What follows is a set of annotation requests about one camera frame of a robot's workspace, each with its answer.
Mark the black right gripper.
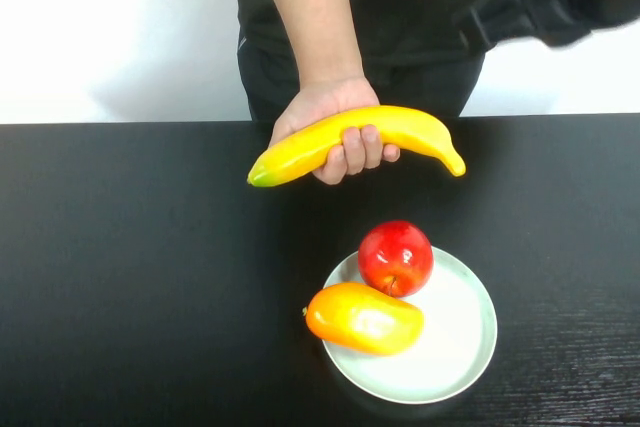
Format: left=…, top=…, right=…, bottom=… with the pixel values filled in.
left=458, top=0, right=566, bottom=54

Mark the yellow banana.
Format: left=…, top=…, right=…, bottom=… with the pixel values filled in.
left=246, top=104, right=467, bottom=189

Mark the person's right forearm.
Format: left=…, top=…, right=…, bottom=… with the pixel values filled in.
left=249, top=0, right=366, bottom=89

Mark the person torso in black clothing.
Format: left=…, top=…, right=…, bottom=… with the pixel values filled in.
left=235, top=0, right=506, bottom=123

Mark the person's right hand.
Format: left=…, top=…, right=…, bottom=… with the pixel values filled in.
left=269, top=75, right=402, bottom=186

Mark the red apple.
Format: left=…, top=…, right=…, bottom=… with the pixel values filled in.
left=357, top=219, right=435, bottom=299

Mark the white round plate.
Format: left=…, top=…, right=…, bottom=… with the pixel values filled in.
left=321, top=245, right=499, bottom=405

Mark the orange yellow mango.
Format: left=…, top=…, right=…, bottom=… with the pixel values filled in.
left=302, top=281, right=426, bottom=358

